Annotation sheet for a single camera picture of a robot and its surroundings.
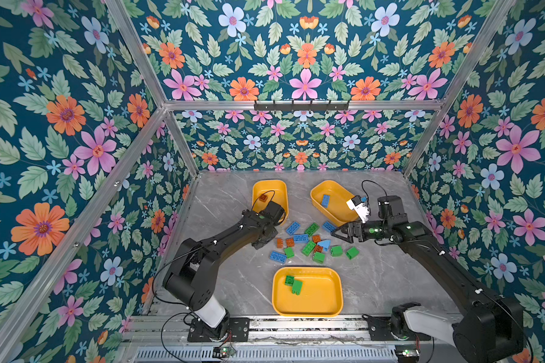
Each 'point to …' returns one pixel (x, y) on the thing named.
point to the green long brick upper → (312, 229)
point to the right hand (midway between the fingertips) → (338, 230)
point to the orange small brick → (263, 197)
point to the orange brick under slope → (318, 249)
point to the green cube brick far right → (352, 252)
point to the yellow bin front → (322, 296)
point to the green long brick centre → (308, 248)
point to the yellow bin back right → (338, 212)
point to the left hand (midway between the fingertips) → (273, 233)
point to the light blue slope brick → (325, 244)
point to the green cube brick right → (336, 251)
